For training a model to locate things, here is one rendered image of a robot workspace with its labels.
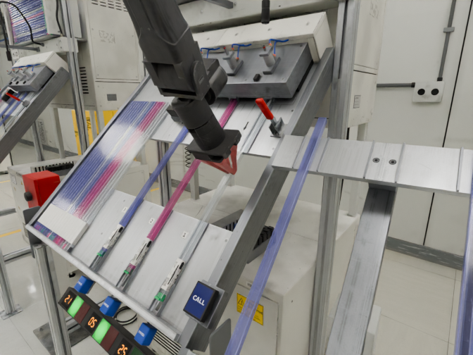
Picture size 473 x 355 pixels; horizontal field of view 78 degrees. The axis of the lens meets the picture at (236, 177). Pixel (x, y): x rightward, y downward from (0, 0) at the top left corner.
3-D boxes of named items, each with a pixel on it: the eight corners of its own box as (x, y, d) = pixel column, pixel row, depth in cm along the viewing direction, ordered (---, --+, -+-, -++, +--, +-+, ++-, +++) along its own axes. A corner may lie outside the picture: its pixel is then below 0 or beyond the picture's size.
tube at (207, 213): (163, 302, 53) (159, 301, 53) (158, 299, 54) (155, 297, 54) (274, 101, 71) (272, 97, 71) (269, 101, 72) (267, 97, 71)
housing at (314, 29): (326, 82, 76) (313, 32, 66) (194, 84, 105) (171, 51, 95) (336, 60, 79) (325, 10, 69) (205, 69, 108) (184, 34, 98)
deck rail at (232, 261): (205, 352, 50) (184, 348, 46) (196, 346, 51) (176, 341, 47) (338, 67, 76) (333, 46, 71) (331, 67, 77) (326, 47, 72)
